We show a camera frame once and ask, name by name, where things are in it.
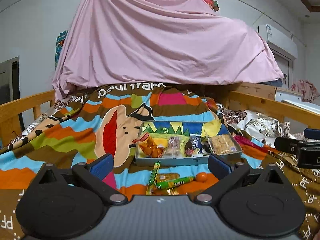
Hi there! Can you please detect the small orange fruit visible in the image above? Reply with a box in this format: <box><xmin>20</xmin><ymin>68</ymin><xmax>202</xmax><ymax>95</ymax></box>
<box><xmin>195</xmin><ymin>172</ymin><xmax>208</xmax><ymax>183</ymax></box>

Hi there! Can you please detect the clear pack of crackers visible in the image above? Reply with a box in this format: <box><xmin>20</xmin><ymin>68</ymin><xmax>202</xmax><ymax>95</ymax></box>
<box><xmin>208</xmin><ymin>134</ymin><xmax>238</xmax><ymax>155</ymax></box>

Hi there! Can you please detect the blue white calcium sachet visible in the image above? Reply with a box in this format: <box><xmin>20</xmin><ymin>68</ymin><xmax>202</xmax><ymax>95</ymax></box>
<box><xmin>190</xmin><ymin>135</ymin><xmax>202</xmax><ymax>155</ymax></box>

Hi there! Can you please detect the clear biscuit bar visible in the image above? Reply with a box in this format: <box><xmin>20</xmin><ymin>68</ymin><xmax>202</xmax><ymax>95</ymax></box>
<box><xmin>163</xmin><ymin>136</ymin><xmax>181</xmax><ymax>158</ymax></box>

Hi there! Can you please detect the orange chicken leg packet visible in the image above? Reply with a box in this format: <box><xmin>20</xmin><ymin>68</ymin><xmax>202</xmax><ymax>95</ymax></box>
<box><xmin>132</xmin><ymin>132</ymin><xmax>165</xmax><ymax>158</ymax></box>

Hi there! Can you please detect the yellow snack packet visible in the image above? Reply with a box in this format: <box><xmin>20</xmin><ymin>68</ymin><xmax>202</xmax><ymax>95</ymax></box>
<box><xmin>146</xmin><ymin>162</ymin><xmax>161</xmax><ymax>196</ymax></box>

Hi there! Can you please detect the gold foil snack packet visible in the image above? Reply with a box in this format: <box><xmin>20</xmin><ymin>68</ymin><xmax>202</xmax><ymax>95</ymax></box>
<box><xmin>156</xmin><ymin>173</ymin><xmax>180</xmax><ymax>183</ymax></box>

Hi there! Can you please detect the green sausage stick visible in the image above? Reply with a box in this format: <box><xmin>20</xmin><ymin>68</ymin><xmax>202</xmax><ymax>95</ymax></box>
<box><xmin>155</xmin><ymin>177</ymin><xmax>195</xmax><ymax>189</ymax></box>

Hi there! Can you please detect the floral white satin quilt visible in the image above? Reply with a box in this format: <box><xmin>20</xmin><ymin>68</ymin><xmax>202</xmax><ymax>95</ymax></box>
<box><xmin>217</xmin><ymin>103</ymin><xmax>298</xmax><ymax>148</ymax></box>

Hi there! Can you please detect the grey tray with dinosaur print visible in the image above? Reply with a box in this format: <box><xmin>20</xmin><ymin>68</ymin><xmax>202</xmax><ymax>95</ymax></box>
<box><xmin>133</xmin><ymin>120</ymin><xmax>242</xmax><ymax>166</ymax></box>

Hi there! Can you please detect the white air conditioner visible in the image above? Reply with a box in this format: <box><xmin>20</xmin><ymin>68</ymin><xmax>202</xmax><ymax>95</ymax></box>
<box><xmin>258</xmin><ymin>24</ymin><xmax>298</xmax><ymax>61</ymax></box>

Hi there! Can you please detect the grey door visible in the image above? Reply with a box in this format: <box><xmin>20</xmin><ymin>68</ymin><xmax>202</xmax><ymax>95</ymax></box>
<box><xmin>0</xmin><ymin>57</ymin><xmax>20</xmax><ymax>104</ymax></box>

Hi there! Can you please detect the pink bed sheet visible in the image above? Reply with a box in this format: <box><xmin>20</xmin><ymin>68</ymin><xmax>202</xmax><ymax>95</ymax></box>
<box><xmin>52</xmin><ymin>0</ymin><xmax>283</xmax><ymax>98</ymax></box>

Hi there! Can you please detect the wooden bed rail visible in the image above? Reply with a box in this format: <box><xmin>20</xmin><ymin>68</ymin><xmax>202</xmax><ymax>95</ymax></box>
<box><xmin>1</xmin><ymin>83</ymin><xmax>319</xmax><ymax>146</ymax></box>

